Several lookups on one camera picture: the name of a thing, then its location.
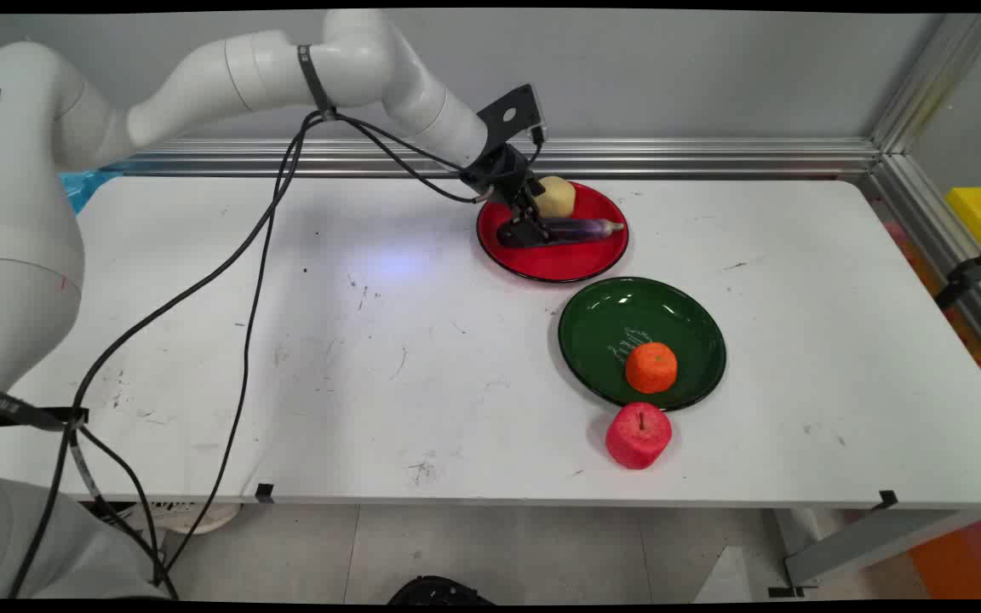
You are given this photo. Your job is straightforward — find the purple toy eggplant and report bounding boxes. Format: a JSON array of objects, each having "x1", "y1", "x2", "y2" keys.
[{"x1": 542, "y1": 217, "x2": 626, "y2": 243}]

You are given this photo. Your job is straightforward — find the aluminium frame corner post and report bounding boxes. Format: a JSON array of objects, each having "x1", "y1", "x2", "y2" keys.
[{"x1": 869, "y1": 13, "x2": 981, "y2": 156}]

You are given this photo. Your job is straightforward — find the green round plate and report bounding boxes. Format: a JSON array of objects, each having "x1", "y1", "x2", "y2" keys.
[{"x1": 558, "y1": 277, "x2": 727, "y2": 412}]

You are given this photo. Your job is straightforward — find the black clamp stand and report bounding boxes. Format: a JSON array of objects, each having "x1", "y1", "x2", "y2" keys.
[{"x1": 933, "y1": 226, "x2": 981, "y2": 312}]

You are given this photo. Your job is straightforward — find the aluminium frame back rail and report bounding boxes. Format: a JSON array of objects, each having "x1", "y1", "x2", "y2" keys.
[{"x1": 107, "y1": 138, "x2": 883, "y2": 180}]

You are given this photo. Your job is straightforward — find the blue plastic sheet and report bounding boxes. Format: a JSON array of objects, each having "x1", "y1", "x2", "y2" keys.
[{"x1": 60, "y1": 169, "x2": 123, "y2": 215}]

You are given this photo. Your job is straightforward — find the black object on floor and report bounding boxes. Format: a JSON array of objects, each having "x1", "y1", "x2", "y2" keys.
[{"x1": 388, "y1": 576, "x2": 496, "y2": 606}]

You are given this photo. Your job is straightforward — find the black strap on base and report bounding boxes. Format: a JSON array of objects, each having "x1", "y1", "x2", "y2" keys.
[{"x1": 0, "y1": 385, "x2": 89, "y2": 432}]

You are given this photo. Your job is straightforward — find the orange floor box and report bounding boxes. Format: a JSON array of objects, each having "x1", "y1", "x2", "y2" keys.
[{"x1": 908, "y1": 510, "x2": 981, "y2": 601}]

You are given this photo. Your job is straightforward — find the thick black cable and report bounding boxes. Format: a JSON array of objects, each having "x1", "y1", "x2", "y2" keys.
[{"x1": 9, "y1": 111, "x2": 479, "y2": 601}]

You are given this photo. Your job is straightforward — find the pale yellow toy potato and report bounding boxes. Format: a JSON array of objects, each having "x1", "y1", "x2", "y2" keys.
[{"x1": 535, "y1": 176, "x2": 577, "y2": 219}]

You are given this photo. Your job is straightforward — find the red round plate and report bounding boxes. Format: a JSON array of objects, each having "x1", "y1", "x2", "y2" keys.
[{"x1": 476, "y1": 180, "x2": 630, "y2": 284}]

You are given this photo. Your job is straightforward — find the orange toy tangerine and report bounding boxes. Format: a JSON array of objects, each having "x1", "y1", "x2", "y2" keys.
[{"x1": 625, "y1": 341, "x2": 679, "y2": 395}]

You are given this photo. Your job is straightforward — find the grey table leg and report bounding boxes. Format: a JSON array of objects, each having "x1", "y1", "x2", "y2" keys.
[{"x1": 773, "y1": 508, "x2": 981, "y2": 590}]

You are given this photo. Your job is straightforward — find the red toy apple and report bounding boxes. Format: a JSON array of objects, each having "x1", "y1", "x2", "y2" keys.
[{"x1": 605, "y1": 403, "x2": 673, "y2": 471}]

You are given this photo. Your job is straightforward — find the aluminium frame side rail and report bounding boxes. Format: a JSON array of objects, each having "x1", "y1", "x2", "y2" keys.
[{"x1": 869, "y1": 153, "x2": 981, "y2": 375}]

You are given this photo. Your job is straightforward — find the black strap on arm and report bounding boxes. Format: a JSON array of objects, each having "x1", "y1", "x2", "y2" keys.
[{"x1": 297, "y1": 44, "x2": 338, "y2": 120}]

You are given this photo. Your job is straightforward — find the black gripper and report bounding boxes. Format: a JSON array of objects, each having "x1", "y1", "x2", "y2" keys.
[{"x1": 459, "y1": 143, "x2": 553, "y2": 249}]

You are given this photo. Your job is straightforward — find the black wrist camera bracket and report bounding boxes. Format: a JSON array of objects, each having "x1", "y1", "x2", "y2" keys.
[{"x1": 476, "y1": 83, "x2": 548, "y2": 147}]

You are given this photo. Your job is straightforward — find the thin black cable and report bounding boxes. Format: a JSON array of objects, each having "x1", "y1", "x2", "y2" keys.
[{"x1": 154, "y1": 115, "x2": 470, "y2": 588}]

